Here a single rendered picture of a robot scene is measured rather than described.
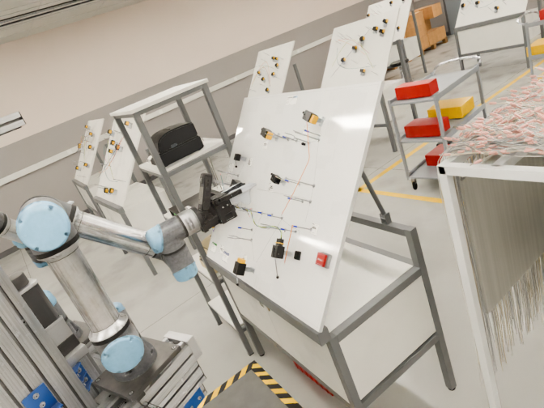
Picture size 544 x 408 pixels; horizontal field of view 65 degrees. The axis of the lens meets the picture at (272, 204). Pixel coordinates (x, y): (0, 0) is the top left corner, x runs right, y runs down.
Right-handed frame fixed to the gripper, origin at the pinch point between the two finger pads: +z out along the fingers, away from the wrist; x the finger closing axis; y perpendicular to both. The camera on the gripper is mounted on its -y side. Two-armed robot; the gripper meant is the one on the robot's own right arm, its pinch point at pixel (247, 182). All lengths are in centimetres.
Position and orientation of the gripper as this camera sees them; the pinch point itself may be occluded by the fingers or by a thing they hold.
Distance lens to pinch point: 137.0
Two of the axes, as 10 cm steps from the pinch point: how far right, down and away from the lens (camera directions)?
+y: 4.0, 8.8, 2.4
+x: 4.3, 0.5, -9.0
